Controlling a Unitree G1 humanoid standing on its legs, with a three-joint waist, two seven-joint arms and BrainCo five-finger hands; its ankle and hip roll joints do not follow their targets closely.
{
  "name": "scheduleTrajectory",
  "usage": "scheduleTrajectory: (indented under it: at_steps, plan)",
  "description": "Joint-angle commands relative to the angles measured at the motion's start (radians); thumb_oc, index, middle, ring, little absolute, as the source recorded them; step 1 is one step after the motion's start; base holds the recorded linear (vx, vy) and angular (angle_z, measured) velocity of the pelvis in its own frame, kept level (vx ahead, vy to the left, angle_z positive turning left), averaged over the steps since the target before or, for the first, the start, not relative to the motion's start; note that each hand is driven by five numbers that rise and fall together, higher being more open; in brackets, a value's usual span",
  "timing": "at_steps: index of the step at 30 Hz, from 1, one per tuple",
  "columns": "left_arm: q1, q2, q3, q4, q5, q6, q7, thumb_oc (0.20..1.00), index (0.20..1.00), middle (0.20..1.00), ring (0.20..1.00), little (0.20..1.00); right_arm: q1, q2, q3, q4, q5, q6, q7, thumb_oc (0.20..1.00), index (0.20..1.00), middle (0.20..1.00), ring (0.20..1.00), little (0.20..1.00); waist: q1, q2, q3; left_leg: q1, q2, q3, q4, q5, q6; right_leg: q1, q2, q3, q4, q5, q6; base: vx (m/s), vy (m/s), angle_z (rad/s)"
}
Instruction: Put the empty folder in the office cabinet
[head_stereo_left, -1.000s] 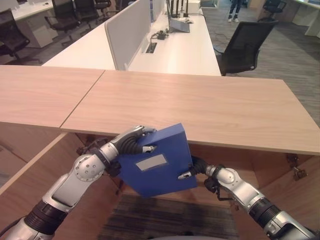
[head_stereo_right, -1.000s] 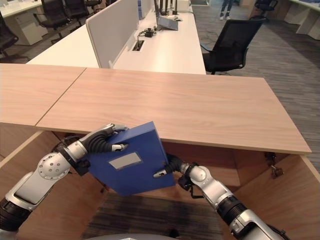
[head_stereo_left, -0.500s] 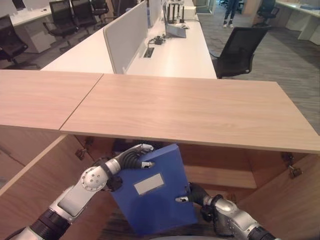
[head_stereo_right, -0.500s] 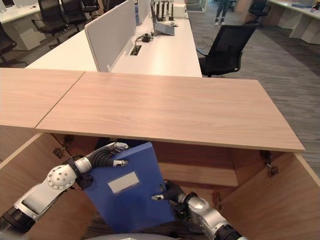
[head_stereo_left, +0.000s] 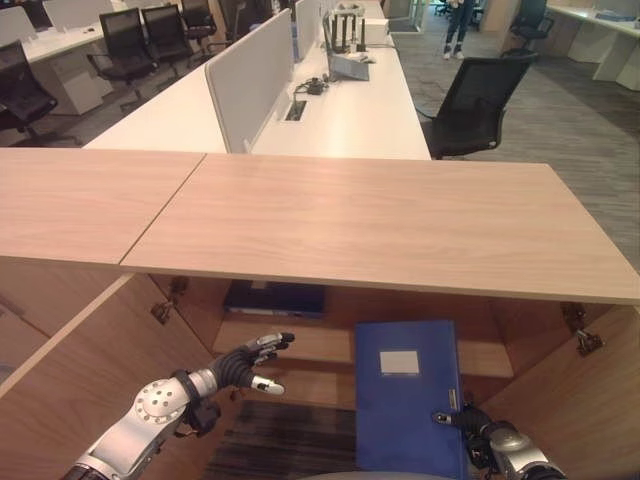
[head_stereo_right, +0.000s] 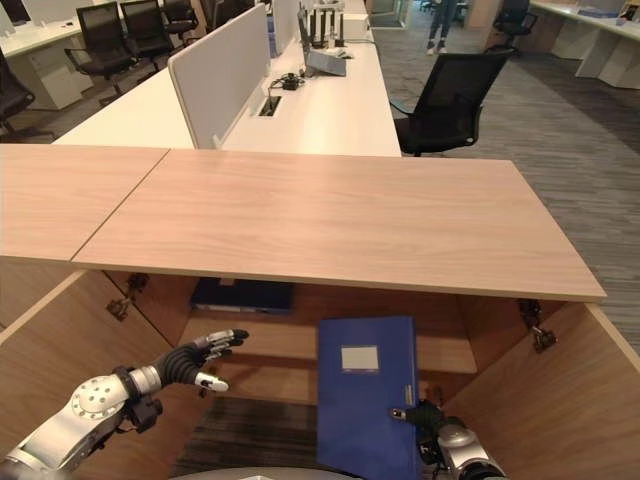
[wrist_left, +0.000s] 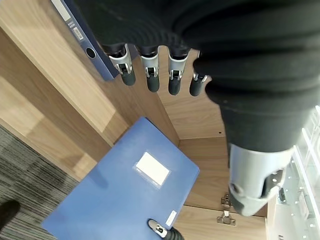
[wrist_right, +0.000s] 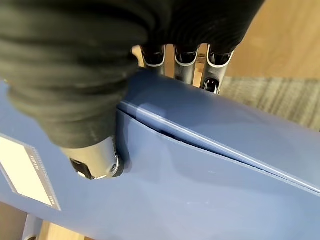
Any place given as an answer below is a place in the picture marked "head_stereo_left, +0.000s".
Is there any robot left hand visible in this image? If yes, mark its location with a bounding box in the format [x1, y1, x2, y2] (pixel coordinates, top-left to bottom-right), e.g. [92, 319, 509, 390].
[213, 330, 297, 397]

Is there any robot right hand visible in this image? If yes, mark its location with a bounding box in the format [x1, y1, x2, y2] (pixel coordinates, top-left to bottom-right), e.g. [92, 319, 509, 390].
[432, 402, 495, 442]

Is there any blue file folder white label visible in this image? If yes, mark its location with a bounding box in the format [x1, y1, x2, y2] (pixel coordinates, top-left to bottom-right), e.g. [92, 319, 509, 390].
[353, 319, 471, 480]

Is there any wooden cabinet shelf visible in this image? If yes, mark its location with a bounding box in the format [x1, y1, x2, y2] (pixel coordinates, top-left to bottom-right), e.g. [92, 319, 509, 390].
[212, 317, 516, 380]

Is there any dark blue folder lying flat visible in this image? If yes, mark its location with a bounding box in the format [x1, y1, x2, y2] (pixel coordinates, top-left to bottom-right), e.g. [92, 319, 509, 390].
[222, 280, 327, 319]

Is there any metal cabinet door hinge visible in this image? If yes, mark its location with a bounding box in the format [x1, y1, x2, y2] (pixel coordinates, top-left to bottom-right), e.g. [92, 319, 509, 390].
[559, 302, 605, 357]
[150, 278, 191, 325]

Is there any wooden cabinet door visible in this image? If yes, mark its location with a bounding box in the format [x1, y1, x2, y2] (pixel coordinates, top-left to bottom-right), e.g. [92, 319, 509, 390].
[474, 303, 640, 480]
[0, 273, 224, 480]

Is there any wooden office cabinet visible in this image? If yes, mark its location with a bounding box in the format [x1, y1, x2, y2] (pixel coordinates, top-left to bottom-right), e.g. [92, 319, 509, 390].
[0, 148, 207, 381]
[119, 153, 640, 480]

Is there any long white office desk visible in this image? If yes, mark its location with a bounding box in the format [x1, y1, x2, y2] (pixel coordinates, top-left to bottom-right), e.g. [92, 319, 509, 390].
[82, 0, 434, 162]

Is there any black mesh office chair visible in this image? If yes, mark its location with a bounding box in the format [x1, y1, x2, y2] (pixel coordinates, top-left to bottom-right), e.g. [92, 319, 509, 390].
[501, 0, 557, 57]
[141, 4, 195, 77]
[86, 7, 157, 112]
[421, 49, 540, 161]
[0, 39, 76, 147]
[180, 0, 217, 44]

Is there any white desk partition panel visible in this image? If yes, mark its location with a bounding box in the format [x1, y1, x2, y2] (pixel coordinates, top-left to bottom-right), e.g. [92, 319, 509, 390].
[293, 0, 344, 63]
[204, 8, 294, 154]

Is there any black stand with poles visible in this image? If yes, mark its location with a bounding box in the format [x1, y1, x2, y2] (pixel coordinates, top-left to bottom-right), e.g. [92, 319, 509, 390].
[328, 11, 368, 55]

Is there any white box on desk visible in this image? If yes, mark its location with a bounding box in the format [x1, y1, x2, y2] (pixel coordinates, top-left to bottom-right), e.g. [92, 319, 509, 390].
[361, 17, 392, 50]

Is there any person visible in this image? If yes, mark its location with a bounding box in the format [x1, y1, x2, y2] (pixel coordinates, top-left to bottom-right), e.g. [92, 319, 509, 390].
[442, 0, 477, 62]

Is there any black power adapter with cable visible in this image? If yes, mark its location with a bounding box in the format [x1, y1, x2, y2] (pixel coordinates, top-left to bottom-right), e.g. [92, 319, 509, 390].
[293, 76, 330, 97]

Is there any white drawer pedestal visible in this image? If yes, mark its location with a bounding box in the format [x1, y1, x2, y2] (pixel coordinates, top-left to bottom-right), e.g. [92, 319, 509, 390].
[45, 49, 115, 117]

